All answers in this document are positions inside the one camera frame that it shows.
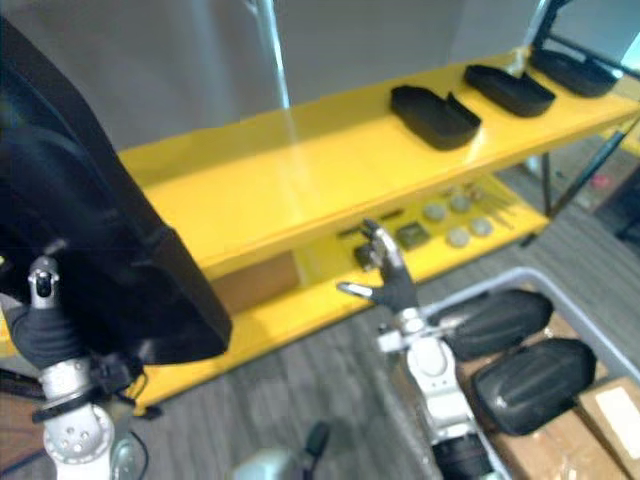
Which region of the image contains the black metal frame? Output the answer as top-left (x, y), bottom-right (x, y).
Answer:
top-left (532, 0), bottom-right (640, 81)

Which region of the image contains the large black plastic housing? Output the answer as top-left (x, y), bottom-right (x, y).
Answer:
top-left (0, 14), bottom-right (234, 367)

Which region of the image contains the black stand leg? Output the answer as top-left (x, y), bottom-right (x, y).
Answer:
top-left (519, 117), bottom-right (640, 249)

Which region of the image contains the yellow metal shelf unit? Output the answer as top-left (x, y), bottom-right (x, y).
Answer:
top-left (115, 45), bottom-right (640, 417)

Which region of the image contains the brown cardboard box with label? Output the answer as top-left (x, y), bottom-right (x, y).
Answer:
top-left (577, 375), bottom-right (640, 479)

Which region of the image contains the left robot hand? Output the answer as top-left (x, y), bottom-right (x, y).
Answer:
top-left (8, 255), bottom-right (85, 370)

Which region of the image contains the grey plastic bin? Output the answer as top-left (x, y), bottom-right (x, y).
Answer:
top-left (399, 267), bottom-right (640, 480)

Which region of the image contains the silver metal pole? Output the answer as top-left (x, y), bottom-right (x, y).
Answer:
top-left (259, 0), bottom-right (294, 111)

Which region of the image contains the dark square part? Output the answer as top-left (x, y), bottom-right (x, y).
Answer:
top-left (395, 223), bottom-right (432, 248)

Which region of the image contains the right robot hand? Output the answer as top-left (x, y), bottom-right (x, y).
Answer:
top-left (337, 218), bottom-right (421, 315)

